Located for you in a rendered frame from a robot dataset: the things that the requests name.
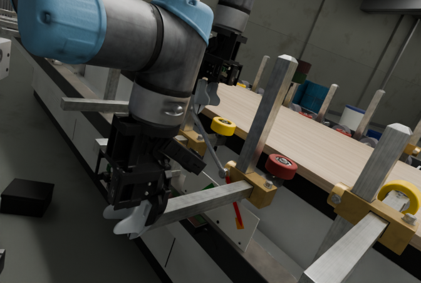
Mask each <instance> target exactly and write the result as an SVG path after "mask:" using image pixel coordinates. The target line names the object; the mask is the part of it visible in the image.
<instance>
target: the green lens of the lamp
mask: <svg viewBox="0 0 421 283"><path fill-rule="evenodd" d="M306 77H307V75H304V74H302V73H299V72H296V71H295V73H294V76H293V78H292V81H294V82H297V83H301V84H304V82H305V80H306Z"/></svg>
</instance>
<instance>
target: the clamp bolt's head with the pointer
mask: <svg viewBox="0 0 421 283"><path fill-rule="evenodd" d="M226 169H227V171H228V177H227V178H226V182H227V184H229V183H231V182H230V180H229V175H230V171H229V169H228V168H226ZM219 175H220V177H224V176H225V172H224V171H223V170H220V171H219ZM233 205H234V209H235V212H236V215H237V219H238V222H239V223H240V225H241V227H242V219H241V215H240V213H239V209H238V206H237V203H236V202H233Z"/></svg>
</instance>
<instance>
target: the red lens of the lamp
mask: <svg viewBox="0 0 421 283"><path fill-rule="evenodd" d="M296 61H297V62H298V66H297V68H296V70H297V71H300V72H303V73H306V74H308V73H309V71H310V68H311V66H312V64H309V63H305V62H303V61H300V60H296Z"/></svg>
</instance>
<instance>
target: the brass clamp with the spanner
mask: <svg viewBox="0 0 421 283"><path fill-rule="evenodd" d="M236 163H237V162H235V161H234V160H233V161H229V162H228V163H227V164H226V165H225V166H224V168H228V169H229V171H230V175H229V180H230V182H231V183H234V182H238V181H241V180H245V181H246V182H248V183H249V184H251V185H252V186H253V189H252V192H251V194H250V196H249V197H248V198H246V199H247V200H248V201H249V202H251V203H252V204H253V205H254V206H255V207H257V208H258V209H261V208H264V207H267V206H268V205H270V204H271V202H272V200H273V198H274V195H275V193H276V191H277V189H278V188H277V187H275V186H274V185H272V189H268V188H266V187H265V186H264V183H265V181H266V179H264V178H262V176H260V175H258V174H257V173H256V172H252V173H247V174H245V173H243V172H242V171H240V169H238V168H236Z"/></svg>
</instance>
